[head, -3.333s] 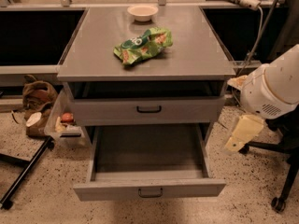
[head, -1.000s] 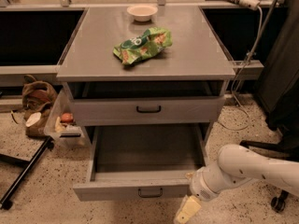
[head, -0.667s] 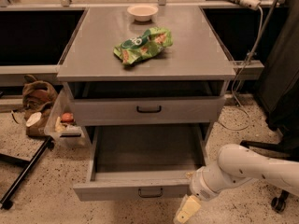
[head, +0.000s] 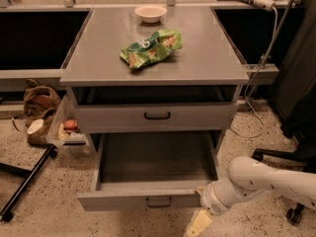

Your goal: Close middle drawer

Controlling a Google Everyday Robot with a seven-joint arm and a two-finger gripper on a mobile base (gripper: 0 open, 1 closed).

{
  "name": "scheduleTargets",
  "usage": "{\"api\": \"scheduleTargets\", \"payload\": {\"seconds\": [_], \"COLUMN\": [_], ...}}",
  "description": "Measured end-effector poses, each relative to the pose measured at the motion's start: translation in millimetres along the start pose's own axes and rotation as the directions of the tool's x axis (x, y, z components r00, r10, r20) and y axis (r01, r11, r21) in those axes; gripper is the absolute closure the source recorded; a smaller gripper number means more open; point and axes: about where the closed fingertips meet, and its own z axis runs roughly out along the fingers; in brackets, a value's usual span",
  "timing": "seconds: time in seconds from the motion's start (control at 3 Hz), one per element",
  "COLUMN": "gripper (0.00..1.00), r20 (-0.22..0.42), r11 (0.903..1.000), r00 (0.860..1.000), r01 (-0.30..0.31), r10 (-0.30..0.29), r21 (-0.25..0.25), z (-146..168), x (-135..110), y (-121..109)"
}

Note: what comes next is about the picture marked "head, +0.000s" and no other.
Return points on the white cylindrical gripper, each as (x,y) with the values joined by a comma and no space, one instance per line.
(212,201)

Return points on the grey drawer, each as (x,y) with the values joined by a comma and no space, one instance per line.
(152,170)
(158,117)

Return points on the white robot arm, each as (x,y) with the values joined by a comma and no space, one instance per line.
(247,179)

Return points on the grey top drawer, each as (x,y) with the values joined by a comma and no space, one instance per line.
(158,117)

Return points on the grey drawer cabinet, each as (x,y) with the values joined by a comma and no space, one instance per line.
(206,70)

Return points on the black office chair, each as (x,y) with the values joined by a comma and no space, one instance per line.
(302,124)

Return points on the clear plastic storage bin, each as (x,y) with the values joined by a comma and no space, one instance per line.
(64,132)

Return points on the green chip bag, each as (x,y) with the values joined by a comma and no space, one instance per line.
(158,47)

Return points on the black stand leg with wheel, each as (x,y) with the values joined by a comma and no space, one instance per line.
(6,213)

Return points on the brown bag on floor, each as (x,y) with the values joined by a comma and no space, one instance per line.
(40,106)

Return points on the white bowl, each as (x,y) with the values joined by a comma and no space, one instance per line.
(150,13)

